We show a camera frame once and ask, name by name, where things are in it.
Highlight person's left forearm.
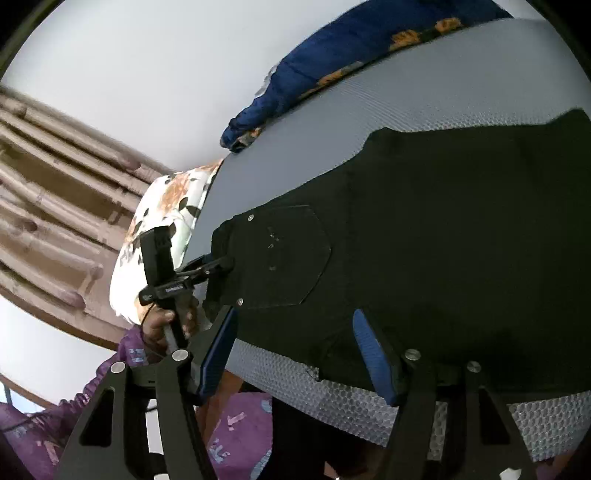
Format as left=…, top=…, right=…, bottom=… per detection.
left=0, top=325, right=155, bottom=480

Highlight person's purple printed clothing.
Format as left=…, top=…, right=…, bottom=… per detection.
left=201, top=390, right=278, bottom=480

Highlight white floral pillow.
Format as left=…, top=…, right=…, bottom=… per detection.
left=110, top=159, right=227, bottom=329

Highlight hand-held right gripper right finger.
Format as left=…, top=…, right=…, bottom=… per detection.
left=353, top=309, right=541, bottom=480

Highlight blue floral blanket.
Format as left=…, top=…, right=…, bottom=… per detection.
left=220, top=0, right=514, bottom=154

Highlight black pants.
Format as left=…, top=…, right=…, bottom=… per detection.
left=203, top=107, right=591, bottom=396

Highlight person's left hand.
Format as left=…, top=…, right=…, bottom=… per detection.
left=141, top=295, right=200, bottom=357

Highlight beige pleated curtain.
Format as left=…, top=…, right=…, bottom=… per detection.
left=0, top=85, right=174, bottom=344

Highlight grey mesh bed mat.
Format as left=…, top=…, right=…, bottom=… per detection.
left=185, top=17, right=591, bottom=463

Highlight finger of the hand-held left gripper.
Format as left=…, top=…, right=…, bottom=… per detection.
left=186, top=257, right=235, bottom=286
left=178, top=255, right=214, bottom=277

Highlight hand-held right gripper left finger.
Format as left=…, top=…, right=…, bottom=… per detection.
left=55, top=307, right=239, bottom=480

